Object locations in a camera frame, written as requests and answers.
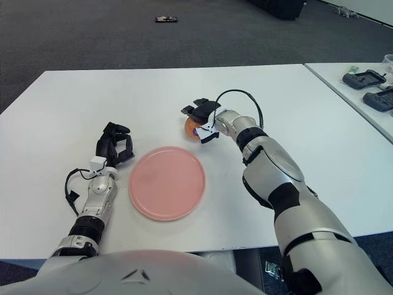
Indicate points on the pink round plate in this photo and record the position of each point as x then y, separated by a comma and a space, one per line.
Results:
167, 184

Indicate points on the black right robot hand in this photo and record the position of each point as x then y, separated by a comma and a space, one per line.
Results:
204, 112

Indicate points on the small dark flat floor object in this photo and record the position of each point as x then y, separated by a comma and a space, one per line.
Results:
165, 19

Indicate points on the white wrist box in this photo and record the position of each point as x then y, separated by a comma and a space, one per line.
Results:
205, 132
98, 164

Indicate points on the black case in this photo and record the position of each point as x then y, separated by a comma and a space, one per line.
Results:
276, 9

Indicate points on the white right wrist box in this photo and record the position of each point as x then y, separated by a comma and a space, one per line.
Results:
205, 132

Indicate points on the clear plastic container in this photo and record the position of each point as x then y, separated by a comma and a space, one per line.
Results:
389, 63

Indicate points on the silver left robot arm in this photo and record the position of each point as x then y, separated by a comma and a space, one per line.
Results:
98, 187

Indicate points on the red yellow apple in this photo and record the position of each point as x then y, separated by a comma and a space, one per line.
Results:
192, 126

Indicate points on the dark grey handheld controller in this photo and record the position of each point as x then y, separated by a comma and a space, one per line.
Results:
379, 100
363, 80

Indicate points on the grey toy figure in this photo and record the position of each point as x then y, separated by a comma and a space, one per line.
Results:
345, 11

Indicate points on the green packet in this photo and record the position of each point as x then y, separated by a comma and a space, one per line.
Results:
354, 69

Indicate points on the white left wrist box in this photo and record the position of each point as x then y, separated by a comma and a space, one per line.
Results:
98, 164

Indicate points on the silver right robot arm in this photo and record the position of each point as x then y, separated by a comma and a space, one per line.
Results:
276, 159

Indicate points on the clear plastic wrapper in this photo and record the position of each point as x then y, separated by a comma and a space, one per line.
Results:
273, 269

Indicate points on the grey robot torso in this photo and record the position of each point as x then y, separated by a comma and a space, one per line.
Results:
138, 276

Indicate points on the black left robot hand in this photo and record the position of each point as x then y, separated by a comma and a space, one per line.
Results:
110, 147

